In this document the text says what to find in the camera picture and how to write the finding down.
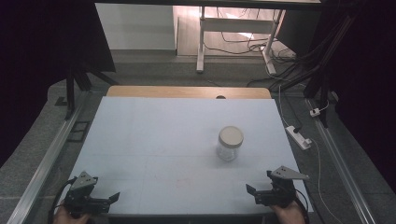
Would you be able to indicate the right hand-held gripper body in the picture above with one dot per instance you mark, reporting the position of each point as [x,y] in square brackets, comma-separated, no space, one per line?
[281,193]

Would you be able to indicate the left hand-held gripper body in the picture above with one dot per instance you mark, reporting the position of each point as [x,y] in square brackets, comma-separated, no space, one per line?
[81,196]

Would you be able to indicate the white power strip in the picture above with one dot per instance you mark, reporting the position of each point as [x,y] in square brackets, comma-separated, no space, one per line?
[299,137]

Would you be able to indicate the black tripod stand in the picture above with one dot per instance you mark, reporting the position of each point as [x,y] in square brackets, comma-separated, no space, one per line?
[323,93]
[70,90]

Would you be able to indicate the small white adapter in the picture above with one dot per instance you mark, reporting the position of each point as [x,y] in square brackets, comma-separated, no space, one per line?
[315,112]

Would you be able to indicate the white metal desk frame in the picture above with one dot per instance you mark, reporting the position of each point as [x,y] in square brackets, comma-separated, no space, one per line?
[236,25]

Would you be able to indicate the black curtain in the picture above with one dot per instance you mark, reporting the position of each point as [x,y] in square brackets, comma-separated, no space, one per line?
[367,77]
[40,62]

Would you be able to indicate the person's left hand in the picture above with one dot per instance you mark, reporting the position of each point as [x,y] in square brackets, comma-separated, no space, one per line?
[67,217]

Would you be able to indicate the wooden table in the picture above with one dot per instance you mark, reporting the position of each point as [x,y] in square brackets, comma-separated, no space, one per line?
[174,92]

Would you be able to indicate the clear glass jar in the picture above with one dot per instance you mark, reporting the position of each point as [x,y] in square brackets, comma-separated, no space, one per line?
[228,153]

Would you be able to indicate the person's right hand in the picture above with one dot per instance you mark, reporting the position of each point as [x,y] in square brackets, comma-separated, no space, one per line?
[289,214]

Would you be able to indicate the aluminium rail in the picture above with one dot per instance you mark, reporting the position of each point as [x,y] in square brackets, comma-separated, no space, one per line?
[46,161]
[339,168]

